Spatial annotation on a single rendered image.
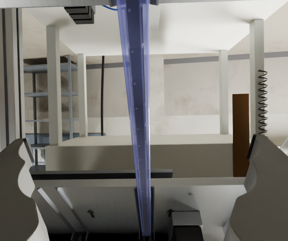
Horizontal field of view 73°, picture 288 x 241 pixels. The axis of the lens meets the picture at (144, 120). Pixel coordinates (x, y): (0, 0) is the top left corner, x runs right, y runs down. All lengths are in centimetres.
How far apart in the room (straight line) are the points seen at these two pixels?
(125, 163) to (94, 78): 291
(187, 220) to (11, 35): 55
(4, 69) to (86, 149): 30
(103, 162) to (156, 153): 17
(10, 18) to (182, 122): 277
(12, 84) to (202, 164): 56
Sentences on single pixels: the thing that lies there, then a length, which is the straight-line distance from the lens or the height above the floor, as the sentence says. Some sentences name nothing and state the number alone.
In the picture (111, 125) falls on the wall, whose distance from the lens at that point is 330.
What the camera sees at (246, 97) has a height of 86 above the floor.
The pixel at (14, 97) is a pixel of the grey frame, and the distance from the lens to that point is 57.
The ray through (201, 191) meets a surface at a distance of 25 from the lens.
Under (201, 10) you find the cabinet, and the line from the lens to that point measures 64.
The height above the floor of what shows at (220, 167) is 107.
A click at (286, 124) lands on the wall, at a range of 351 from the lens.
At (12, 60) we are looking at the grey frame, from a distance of 59.
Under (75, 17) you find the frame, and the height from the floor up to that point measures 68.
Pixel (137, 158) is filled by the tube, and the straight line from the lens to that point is 16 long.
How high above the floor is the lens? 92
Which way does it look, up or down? 1 degrees up
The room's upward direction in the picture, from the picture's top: 179 degrees clockwise
